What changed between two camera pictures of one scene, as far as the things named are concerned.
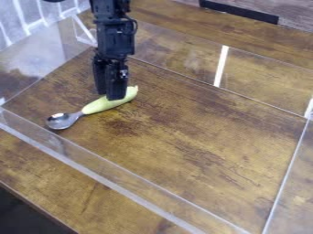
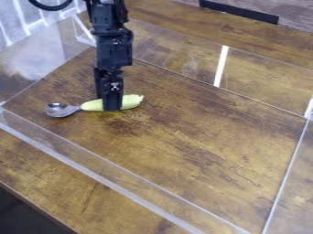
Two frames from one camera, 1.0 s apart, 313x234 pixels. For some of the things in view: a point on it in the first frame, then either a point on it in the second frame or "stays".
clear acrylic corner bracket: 82,32 stays
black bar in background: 240,12 stays
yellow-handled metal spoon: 64,120 → 58,110
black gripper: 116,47 stays
